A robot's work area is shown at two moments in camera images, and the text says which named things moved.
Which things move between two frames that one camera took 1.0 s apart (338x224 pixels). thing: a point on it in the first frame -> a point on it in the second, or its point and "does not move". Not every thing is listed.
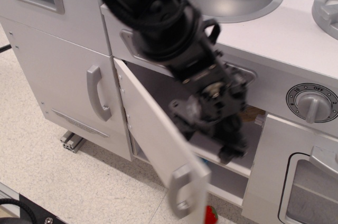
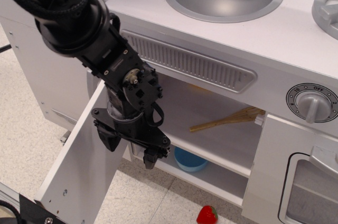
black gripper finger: [226, 152] -> [151, 155]
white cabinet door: [159, 144] -> [75, 189]
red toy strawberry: [211, 216] does not move
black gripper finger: [188, 128] -> [111, 139]
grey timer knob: [313, 102] does not move
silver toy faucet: [326, 15] does not move
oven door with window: [310, 193] does not move
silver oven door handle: [325, 159] does not move
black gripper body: [208, 86] -> [133, 109]
